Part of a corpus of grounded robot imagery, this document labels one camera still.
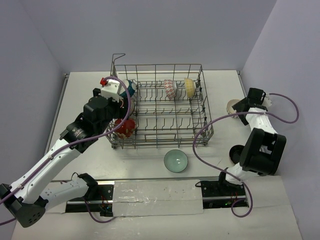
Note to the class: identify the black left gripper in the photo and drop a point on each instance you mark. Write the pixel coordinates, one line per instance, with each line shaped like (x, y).
(119, 106)

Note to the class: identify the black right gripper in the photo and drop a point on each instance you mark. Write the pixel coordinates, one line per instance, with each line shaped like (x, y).
(239, 106)

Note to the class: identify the white ceramic bowl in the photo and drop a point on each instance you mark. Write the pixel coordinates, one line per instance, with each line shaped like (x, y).
(127, 129)

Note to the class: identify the dark teal white bowl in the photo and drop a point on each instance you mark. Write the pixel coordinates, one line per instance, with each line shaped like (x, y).
(131, 87)

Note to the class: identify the yellow dotted bowl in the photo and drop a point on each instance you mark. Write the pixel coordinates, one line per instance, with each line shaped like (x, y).
(190, 87)

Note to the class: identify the blue inside red patterned bowl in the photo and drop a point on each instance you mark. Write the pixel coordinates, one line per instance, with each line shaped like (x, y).
(170, 88)

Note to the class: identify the brown rimmed cream bowl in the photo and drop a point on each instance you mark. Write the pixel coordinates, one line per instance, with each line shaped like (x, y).
(132, 106)

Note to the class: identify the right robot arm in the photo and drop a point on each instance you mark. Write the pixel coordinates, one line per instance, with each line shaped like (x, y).
(262, 152)

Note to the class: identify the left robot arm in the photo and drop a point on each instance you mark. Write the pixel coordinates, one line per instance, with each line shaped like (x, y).
(28, 198)

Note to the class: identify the white bowl orange rim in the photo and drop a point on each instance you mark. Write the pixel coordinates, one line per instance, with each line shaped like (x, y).
(229, 107)

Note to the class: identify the black ceramic bowl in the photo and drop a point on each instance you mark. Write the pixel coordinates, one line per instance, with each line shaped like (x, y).
(235, 153)

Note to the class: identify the light green ceramic bowl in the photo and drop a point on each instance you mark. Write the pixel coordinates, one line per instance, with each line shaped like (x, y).
(176, 161)

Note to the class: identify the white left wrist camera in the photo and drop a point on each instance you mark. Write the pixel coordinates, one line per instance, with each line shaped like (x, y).
(110, 88)

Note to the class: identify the grey wire dish rack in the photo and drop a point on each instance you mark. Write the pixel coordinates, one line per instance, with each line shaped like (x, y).
(161, 122)

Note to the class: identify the aluminium mounting rail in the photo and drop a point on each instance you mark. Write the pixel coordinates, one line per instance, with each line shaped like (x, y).
(180, 181)

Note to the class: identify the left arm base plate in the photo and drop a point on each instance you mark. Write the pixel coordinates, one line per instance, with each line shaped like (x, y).
(100, 202)

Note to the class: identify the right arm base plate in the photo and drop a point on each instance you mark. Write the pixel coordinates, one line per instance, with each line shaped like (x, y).
(216, 195)

